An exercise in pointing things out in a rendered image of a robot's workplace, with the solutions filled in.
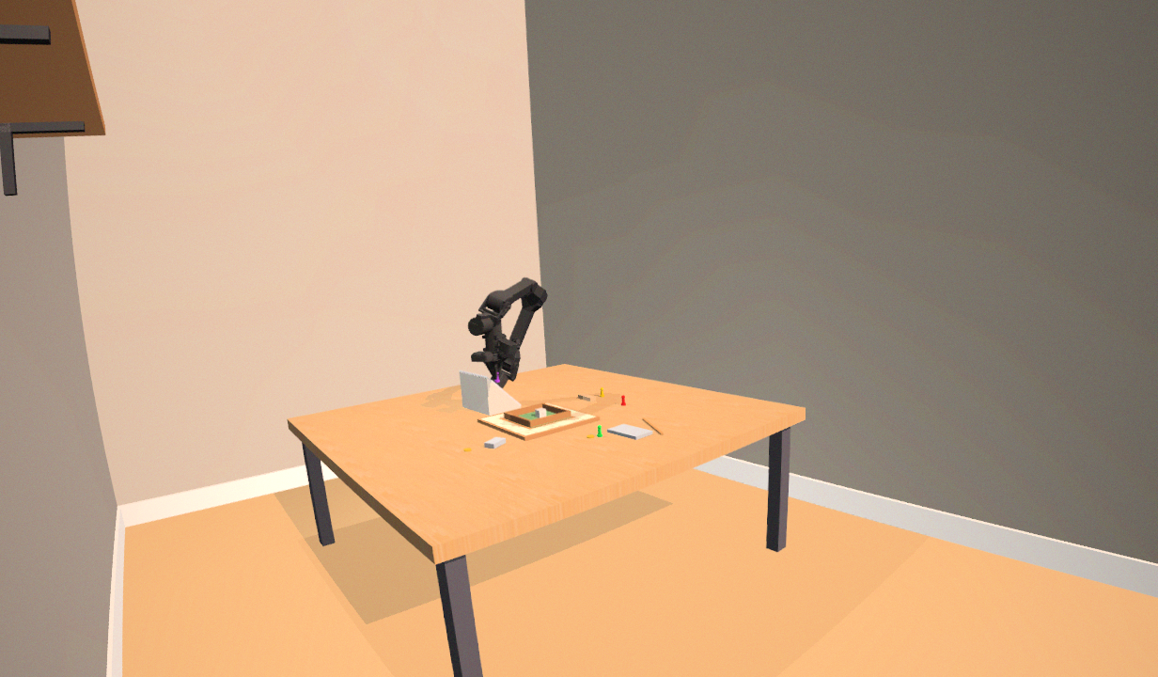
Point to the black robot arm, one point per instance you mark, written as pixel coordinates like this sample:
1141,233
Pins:
532,296

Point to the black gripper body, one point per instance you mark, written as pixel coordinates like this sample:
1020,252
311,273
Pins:
489,353

